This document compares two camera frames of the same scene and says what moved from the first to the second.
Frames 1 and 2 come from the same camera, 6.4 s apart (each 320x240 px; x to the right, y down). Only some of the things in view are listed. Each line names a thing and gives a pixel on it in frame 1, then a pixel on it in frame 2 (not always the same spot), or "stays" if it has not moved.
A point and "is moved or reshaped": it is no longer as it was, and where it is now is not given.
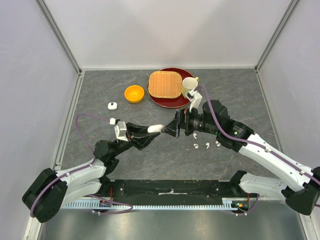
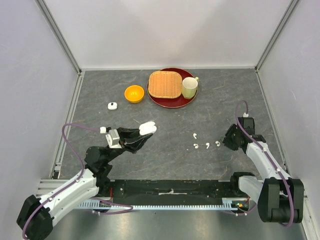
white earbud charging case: [155, 128] is moved or reshaped
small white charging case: [113, 107] stays
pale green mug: [188, 84] stays
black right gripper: [181, 121] to [226, 138]
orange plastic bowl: [134, 93] stays
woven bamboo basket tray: [165, 84] stays
